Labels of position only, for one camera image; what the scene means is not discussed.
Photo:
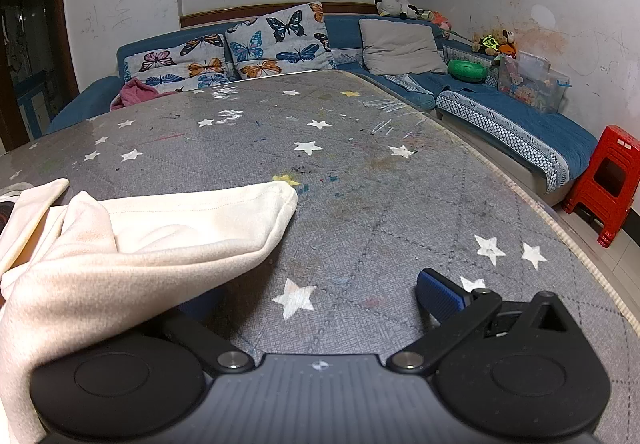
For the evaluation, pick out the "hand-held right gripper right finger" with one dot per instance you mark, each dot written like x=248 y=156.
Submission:
x=440 y=296

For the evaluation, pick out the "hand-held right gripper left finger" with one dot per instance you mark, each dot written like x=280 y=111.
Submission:
x=210 y=344

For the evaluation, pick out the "cream fleece garment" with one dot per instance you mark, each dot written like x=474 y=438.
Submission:
x=125 y=254

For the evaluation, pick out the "blue framed furniture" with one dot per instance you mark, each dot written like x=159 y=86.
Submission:
x=30 y=98

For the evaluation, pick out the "grey star print table cover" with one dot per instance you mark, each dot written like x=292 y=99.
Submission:
x=350 y=184

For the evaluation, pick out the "pink cloth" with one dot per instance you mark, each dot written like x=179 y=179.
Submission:
x=135 y=93

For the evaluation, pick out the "blue white patterned sofa cover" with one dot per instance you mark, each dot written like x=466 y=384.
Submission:
x=500 y=128

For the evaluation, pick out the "blue corner sofa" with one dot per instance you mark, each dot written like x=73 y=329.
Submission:
x=565 y=138

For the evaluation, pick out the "flat butterfly print pillow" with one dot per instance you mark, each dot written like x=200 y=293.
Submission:
x=170 y=68

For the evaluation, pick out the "green plastic bowl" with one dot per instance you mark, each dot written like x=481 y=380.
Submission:
x=467 y=69

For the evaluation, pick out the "clear plastic toy box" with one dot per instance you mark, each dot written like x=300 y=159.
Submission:
x=530 y=83

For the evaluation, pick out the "red plastic stool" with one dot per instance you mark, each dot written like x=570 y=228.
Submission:
x=620 y=148

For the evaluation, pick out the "beige pillow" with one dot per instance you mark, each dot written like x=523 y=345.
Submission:
x=400 y=46

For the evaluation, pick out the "yellow green plush toy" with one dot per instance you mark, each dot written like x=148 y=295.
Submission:
x=487 y=43

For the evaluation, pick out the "brown plush bear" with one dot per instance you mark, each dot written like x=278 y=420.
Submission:
x=506 y=37

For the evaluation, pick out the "orange pink plush toy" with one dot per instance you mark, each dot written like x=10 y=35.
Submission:
x=437 y=18

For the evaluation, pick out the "black and white plush toy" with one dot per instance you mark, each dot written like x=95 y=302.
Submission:
x=392 y=4

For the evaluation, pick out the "large butterfly print pillow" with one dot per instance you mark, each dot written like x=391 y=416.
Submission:
x=280 y=43

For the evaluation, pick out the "dark wooden door frame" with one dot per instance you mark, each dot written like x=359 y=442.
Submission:
x=69 y=48

